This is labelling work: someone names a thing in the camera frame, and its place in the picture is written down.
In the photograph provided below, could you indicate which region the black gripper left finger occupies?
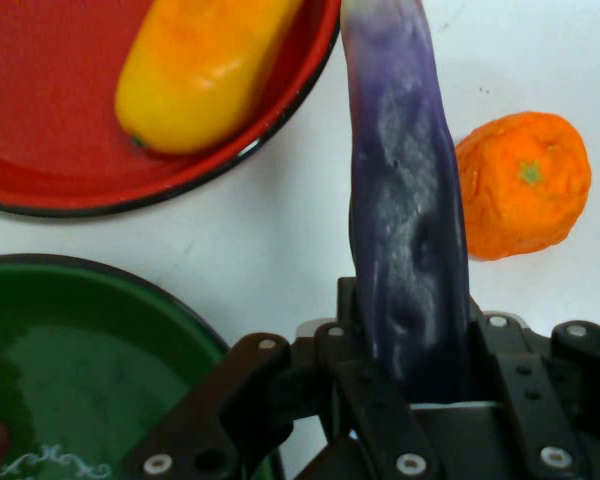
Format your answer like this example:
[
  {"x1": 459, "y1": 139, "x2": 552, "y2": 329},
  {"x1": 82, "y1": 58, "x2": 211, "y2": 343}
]
[{"x1": 122, "y1": 276, "x2": 449, "y2": 480}]

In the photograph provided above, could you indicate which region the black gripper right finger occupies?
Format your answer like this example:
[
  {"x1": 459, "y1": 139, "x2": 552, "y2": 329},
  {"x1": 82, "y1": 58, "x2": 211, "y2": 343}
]
[{"x1": 467, "y1": 294, "x2": 600, "y2": 480}]

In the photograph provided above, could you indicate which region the purple eggplant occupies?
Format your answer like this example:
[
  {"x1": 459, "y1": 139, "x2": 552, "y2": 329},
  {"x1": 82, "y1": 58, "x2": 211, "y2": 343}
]
[{"x1": 340, "y1": 0, "x2": 472, "y2": 404}]

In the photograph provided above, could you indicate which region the orange tangerine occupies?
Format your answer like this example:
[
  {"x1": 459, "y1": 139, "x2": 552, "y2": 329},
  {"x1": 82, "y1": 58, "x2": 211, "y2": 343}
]
[{"x1": 453, "y1": 111, "x2": 593, "y2": 262}]

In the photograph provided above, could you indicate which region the green enamel plate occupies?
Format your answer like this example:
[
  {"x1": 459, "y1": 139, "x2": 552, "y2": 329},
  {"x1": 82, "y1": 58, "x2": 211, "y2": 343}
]
[{"x1": 0, "y1": 253, "x2": 286, "y2": 480}]

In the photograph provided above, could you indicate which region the yellow orange mango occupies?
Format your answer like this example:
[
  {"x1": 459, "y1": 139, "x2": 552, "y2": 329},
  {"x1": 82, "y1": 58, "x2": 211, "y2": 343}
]
[{"x1": 113, "y1": 0, "x2": 306, "y2": 156}]

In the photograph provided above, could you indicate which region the red enamel plate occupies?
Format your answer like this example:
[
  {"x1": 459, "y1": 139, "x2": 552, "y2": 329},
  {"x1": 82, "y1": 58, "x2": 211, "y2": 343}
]
[{"x1": 0, "y1": 0, "x2": 342, "y2": 219}]

